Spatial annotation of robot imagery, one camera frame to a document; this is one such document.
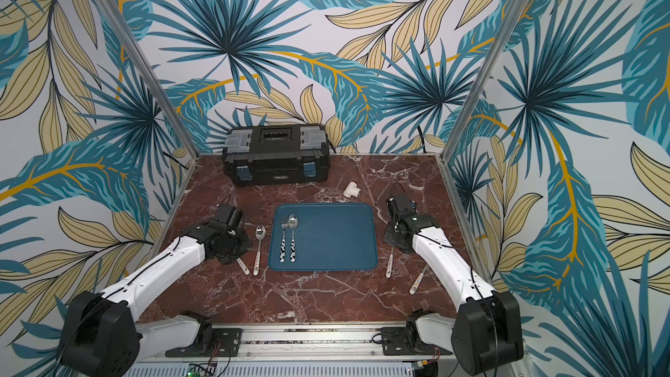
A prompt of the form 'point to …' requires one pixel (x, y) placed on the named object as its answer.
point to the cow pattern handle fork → (284, 226)
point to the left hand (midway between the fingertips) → (248, 250)
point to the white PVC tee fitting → (352, 189)
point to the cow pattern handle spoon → (292, 222)
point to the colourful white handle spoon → (260, 235)
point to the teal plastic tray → (329, 236)
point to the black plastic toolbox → (265, 154)
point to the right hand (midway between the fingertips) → (396, 238)
